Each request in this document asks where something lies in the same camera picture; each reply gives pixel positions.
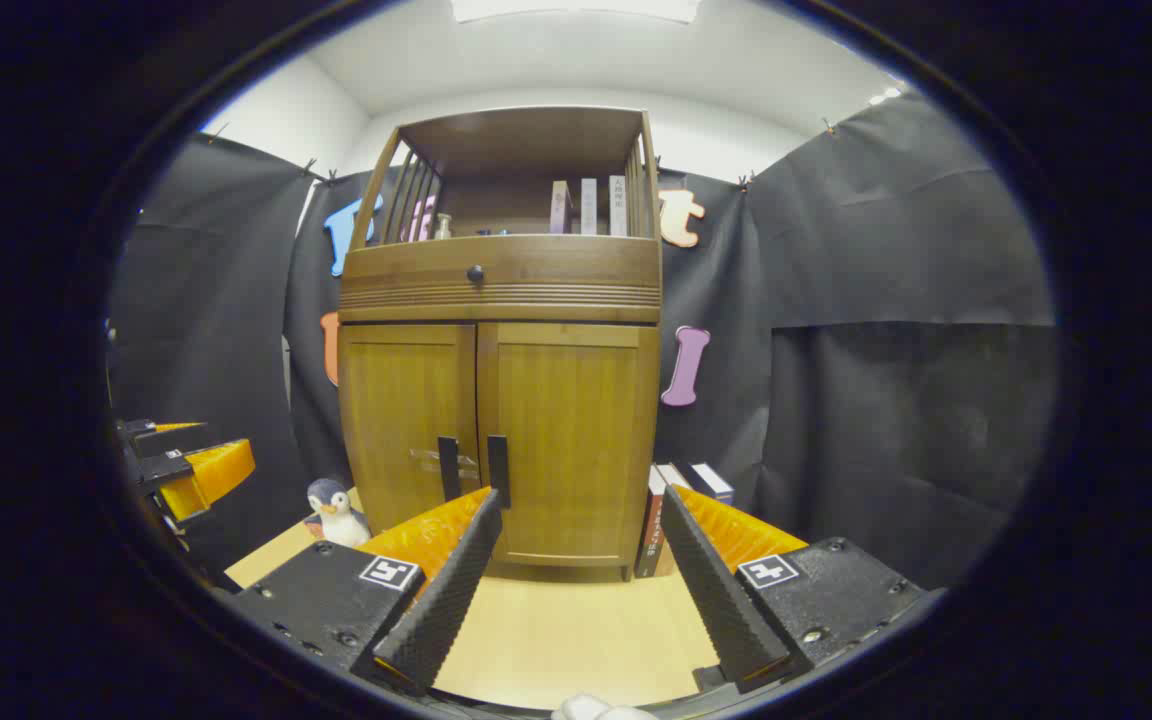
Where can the beige book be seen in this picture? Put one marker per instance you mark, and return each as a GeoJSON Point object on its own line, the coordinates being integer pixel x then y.
{"type": "Point", "coordinates": [671, 476]}

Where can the penguin plush toy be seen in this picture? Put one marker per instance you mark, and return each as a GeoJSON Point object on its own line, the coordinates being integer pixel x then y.
{"type": "Point", "coordinates": [339, 515]}

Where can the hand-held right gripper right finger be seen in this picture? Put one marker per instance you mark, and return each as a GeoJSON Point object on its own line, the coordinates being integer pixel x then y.
{"type": "Point", "coordinates": [716, 600]}

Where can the red-brown book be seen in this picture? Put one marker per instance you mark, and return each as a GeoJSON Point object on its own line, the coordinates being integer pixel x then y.
{"type": "Point", "coordinates": [649, 530]}

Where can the wooden cabinet drawer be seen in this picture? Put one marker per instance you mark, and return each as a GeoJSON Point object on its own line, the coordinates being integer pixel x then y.
{"type": "Point", "coordinates": [536, 265]}

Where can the wooden cabinet door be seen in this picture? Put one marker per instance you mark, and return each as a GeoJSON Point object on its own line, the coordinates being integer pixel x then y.
{"type": "Point", "coordinates": [401, 410]}
{"type": "Point", "coordinates": [576, 440]}

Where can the blue book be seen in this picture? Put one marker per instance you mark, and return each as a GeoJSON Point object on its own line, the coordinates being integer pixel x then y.
{"type": "Point", "coordinates": [708, 482]}

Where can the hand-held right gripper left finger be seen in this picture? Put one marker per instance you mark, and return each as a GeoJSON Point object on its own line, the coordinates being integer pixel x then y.
{"type": "Point", "coordinates": [441, 600]}

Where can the brown wooden shoe cabinet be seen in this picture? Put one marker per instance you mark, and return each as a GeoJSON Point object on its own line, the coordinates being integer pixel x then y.
{"type": "Point", "coordinates": [496, 290]}

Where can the black backdrop cloth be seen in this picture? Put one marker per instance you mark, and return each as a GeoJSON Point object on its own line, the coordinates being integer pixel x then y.
{"type": "Point", "coordinates": [886, 250]}

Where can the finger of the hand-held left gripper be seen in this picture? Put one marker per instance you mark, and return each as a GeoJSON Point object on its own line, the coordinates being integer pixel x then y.
{"type": "Point", "coordinates": [161, 428]}
{"type": "Point", "coordinates": [211, 470]}

